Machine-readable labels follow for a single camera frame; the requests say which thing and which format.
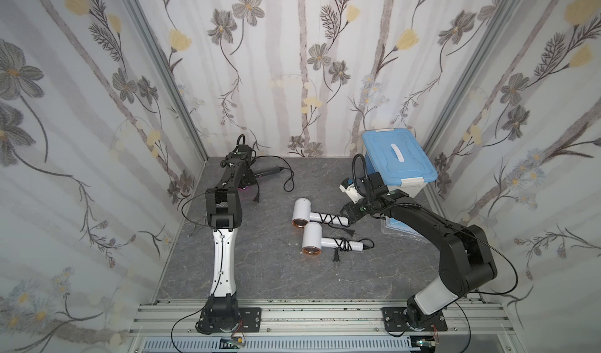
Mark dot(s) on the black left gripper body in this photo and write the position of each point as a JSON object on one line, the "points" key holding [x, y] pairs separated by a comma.
{"points": [[249, 176]]}

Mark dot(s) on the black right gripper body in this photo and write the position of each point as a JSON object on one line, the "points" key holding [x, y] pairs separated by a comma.
{"points": [[355, 211]]}

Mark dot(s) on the dark grey pink hair dryer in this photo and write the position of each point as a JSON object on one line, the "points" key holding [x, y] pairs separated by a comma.
{"points": [[267, 171]]}

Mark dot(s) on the white hair dryer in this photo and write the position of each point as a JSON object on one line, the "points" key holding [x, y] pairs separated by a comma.
{"points": [[313, 241], [302, 215]]}

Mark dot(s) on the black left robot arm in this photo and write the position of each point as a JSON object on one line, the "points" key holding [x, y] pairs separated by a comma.
{"points": [[224, 216]]}

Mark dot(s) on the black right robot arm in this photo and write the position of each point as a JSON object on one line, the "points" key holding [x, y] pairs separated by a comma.
{"points": [[465, 258]]}

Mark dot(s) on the bag of blue face masks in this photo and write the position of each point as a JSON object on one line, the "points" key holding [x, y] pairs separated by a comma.
{"points": [[391, 226]]}

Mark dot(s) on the blue lid storage box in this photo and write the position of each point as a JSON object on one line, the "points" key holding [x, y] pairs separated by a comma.
{"points": [[397, 156]]}

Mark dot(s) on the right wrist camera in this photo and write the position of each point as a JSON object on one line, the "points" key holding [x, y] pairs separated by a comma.
{"points": [[349, 188]]}

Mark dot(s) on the aluminium mounting rail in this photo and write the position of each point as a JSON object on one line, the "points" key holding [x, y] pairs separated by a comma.
{"points": [[325, 326]]}

